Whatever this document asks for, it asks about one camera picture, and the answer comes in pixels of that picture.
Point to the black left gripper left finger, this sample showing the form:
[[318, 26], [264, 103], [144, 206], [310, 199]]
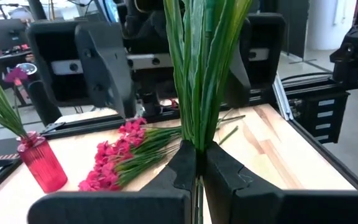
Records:
[[120, 208]]

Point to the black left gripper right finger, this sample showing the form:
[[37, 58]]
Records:
[[291, 208]]

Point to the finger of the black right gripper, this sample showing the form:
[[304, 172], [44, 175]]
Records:
[[241, 84], [104, 62]]

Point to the red ribbed glass vase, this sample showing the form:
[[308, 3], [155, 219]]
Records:
[[42, 165]]

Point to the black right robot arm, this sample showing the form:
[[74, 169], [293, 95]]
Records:
[[148, 12]]

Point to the silver aluminium extrusion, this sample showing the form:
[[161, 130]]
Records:
[[283, 99]]

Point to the black desk monitor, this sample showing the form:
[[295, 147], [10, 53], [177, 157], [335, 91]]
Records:
[[5, 34]]

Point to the black tower fan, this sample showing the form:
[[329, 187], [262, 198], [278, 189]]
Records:
[[43, 102]]

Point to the black cabinet with white labels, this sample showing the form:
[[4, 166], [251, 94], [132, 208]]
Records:
[[303, 124]]

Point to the white round column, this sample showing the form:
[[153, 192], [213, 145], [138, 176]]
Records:
[[331, 25]]

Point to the black machine housing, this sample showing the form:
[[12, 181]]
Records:
[[350, 53]]

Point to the black table frame rail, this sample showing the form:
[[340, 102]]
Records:
[[2, 182], [328, 154], [82, 128]]

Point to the grey corner bracket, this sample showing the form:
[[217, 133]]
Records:
[[53, 128]]

